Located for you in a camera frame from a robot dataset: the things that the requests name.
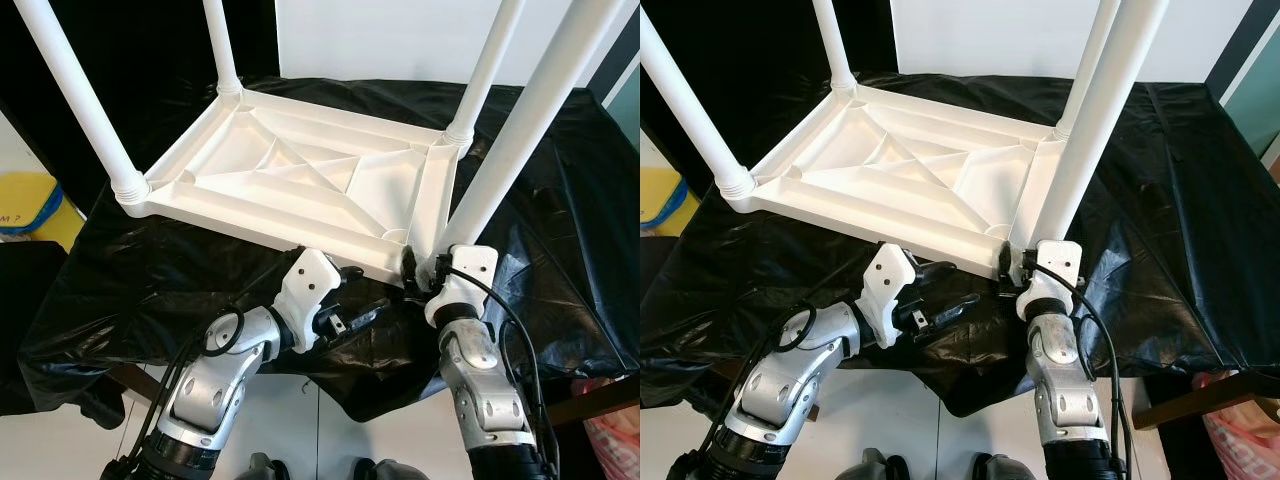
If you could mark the white plastic table top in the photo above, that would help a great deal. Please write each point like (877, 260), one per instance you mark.
(890, 155)
(290, 160)

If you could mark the pink shopping bag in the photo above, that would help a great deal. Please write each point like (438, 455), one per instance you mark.
(615, 440)
(1245, 440)

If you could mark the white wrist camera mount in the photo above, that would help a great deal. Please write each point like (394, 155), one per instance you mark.
(470, 270)
(305, 285)
(1060, 262)
(890, 280)

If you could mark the white plastic table leg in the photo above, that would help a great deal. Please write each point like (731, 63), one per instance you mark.
(530, 110)
(222, 45)
(835, 45)
(1088, 70)
(700, 110)
(75, 100)
(1100, 110)
(485, 70)

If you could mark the black plastic table cover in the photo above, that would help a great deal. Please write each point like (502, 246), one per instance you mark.
(1180, 200)
(570, 220)

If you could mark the black open tool bag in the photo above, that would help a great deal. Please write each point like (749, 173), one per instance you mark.
(25, 320)
(650, 300)

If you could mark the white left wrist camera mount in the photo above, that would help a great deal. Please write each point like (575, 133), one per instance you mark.
(890, 280)
(305, 285)

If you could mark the yellow and blue box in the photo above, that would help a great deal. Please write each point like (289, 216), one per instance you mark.
(660, 195)
(30, 195)

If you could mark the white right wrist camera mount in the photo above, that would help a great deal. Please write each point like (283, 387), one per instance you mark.
(1060, 262)
(470, 270)

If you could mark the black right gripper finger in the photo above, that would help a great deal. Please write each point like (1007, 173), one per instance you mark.
(409, 265)
(1005, 262)

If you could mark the dark grey robot leg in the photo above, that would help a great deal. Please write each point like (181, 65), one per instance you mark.
(390, 470)
(1003, 468)
(268, 468)
(885, 467)

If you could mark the dark grey robot left leg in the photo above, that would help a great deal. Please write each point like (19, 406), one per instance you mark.
(268, 468)
(885, 467)

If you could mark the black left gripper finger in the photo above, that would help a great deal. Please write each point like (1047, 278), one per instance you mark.
(958, 308)
(370, 313)
(940, 270)
(352, 273)

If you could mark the dark grey robot right leg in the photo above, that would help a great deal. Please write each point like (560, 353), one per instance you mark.
(390, 470)
(1003, 468)

